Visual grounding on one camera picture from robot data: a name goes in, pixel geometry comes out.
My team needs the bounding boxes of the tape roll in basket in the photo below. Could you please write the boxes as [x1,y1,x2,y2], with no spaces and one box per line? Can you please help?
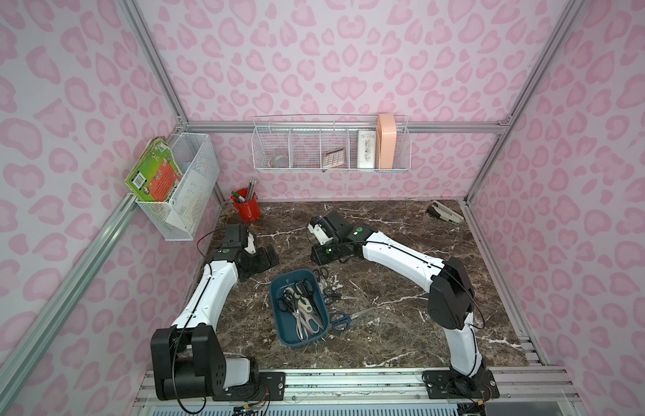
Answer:
[268,150,290,169]

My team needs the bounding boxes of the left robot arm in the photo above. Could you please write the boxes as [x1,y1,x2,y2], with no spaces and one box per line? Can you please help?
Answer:
[150,225,279,400]

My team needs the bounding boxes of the pink box in basket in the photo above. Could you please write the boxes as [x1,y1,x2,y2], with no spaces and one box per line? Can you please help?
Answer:
[376,114,397,169]

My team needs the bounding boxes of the white wire wall basket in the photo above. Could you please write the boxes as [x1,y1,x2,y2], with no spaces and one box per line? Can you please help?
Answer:
[251,114,412,173]

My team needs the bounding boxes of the black white stapler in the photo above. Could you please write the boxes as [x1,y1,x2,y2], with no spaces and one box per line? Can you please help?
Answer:
[426,200,465,225]

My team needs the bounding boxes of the teal plastic storage box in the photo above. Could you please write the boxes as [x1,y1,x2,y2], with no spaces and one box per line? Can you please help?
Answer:
[270,270,331,348]

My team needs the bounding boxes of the pink handled scissors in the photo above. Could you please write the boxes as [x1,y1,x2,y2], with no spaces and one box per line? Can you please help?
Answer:
[297,312,321,341]

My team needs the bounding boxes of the white card in basket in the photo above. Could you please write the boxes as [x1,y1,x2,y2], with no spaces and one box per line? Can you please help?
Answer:
[356,130,377,169]

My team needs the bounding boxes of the tiny black scissors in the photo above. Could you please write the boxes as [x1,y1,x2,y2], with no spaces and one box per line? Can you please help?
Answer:
[312,266,329,284]

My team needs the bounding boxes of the small pink calculator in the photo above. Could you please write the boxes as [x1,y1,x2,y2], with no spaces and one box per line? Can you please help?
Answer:
[322,147,347,169]

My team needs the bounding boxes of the white paper in basket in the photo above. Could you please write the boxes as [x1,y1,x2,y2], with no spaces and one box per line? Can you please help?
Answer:
[166,169,210,235]

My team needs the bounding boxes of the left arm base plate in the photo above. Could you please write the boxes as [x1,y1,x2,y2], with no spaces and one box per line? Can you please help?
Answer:
[213,372,286,402]

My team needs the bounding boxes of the red pen cup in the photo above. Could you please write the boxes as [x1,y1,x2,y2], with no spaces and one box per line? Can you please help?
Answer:
[231,178,261,222]

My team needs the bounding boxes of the white mesh side basket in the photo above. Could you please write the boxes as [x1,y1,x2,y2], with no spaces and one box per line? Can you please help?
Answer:
[137,133,220,242]

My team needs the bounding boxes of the small black scissors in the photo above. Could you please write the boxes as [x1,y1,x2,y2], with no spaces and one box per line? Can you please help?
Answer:
[324,291,356,306]
[321,278,342,297]

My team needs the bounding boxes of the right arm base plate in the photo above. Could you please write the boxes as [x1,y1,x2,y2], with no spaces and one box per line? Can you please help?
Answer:
[421,367,501,401]

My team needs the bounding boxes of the beige kitchen scissors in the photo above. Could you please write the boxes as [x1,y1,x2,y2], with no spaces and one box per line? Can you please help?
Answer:
[294,292,323,331]

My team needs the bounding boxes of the blue handled scissors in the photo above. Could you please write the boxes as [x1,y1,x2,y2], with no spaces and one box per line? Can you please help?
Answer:
[329,307,376,333]

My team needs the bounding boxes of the small black scissors lower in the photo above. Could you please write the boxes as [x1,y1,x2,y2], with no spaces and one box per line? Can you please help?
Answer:
[324,291,356,306]

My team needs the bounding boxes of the green red booklet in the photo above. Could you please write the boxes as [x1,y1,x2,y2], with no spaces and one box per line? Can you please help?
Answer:
[125,136,183,203]

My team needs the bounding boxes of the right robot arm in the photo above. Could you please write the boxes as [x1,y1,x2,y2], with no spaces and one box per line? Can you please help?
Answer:
[308,211,486,388]

